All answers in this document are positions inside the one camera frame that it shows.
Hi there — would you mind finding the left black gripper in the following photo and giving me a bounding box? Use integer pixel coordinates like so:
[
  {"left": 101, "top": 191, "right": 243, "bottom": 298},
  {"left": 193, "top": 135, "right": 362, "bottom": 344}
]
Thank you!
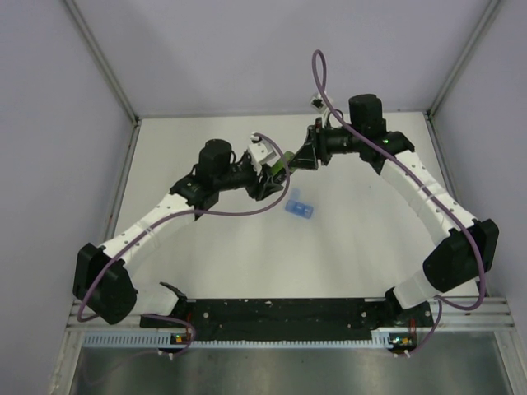
[{"left": 214, "top": 156, "right": 282, "bottom": 200}]

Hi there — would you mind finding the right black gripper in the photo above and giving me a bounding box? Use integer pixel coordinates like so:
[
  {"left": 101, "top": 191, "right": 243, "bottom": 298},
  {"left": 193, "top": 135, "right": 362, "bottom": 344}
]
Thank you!
[{"left": 287, "top": 119, "right": 363, "bottom": 171}]

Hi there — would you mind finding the blue pill organizer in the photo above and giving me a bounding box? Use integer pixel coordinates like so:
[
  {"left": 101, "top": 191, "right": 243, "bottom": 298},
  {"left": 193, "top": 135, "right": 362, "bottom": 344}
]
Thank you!
[{"left": 285, "top": 188, "right": 314, "bottom": 219}]

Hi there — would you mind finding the green pill bottle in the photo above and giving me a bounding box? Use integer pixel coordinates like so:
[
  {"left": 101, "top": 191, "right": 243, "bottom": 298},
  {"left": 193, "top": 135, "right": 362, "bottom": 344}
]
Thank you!
[{"left": 270, "top": 151, "right": 294, "bottom": 180}]

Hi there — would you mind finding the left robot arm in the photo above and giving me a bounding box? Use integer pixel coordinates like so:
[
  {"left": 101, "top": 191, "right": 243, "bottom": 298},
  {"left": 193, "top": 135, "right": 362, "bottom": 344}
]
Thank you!
[{"left": 73, "top": 133, "right": 291, "bottom": 327}]

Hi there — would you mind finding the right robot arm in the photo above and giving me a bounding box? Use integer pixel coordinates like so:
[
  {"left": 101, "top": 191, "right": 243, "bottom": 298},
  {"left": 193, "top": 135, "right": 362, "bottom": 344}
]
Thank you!
[{"left": 289, "top": 94, "right": 499, "bottom": 326}]

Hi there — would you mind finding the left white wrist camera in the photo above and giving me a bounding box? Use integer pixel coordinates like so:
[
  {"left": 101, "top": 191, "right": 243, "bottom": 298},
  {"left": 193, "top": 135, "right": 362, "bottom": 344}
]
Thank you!
[{"left": 247, "top": 132, "right": 277, "bottom": 174}]

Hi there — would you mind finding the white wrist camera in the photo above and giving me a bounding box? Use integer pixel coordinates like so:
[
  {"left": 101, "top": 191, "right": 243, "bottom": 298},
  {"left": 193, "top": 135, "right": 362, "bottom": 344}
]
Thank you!
[
  {"left": 247, "top": 132, "right": 277, "bottom": 174},
  {"left": 310, "top": 93, "right": 332, "bottom": 128}
]

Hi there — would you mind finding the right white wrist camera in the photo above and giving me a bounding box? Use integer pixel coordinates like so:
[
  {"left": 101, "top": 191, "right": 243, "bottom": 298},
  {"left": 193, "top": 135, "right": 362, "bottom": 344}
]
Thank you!
[{"left": 310, "top": 93, "right": 332, "bottom": 128}]

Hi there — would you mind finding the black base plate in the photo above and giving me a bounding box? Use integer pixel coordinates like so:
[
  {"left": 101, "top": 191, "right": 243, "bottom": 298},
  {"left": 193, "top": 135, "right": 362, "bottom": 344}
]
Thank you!
[{"left": 139, "top": 296, "right": 433, "bottom": 342}]

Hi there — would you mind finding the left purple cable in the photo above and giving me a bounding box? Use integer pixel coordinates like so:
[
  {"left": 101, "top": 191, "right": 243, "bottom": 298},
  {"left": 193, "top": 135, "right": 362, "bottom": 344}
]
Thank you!
[{"left": 76, "top": 132, "right": 292, "bottom": 322}]

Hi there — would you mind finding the purple cable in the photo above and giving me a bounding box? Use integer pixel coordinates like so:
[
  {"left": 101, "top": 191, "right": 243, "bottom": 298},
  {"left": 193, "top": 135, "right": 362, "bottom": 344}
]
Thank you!
[
  {"left": 76, "top": 132, "right": 292, "bottom": 322},
  {"left": 311, "top": 49, "right": 487, "bottom": 310}
]

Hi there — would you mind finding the grey cable duct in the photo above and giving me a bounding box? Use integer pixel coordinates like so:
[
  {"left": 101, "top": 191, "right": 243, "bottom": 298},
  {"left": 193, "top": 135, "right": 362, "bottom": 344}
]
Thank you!
[{"left": 82, "top": 332, "right": 417, "bottom": 354}]

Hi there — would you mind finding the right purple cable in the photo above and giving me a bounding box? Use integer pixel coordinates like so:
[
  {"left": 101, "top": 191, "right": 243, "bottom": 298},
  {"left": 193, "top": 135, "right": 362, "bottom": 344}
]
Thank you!
[{"left": 311, "top": 49, "right": 487, "bottom": 310}]

